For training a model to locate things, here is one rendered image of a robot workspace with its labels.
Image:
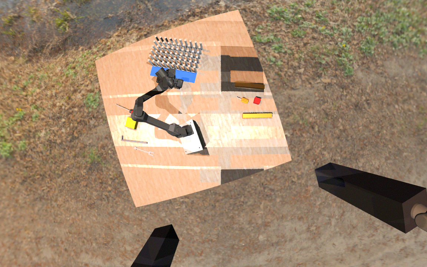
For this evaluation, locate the blue flat strip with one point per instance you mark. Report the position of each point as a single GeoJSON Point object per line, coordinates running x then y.
{"type": "Point", "coordinates": [185, 76]}

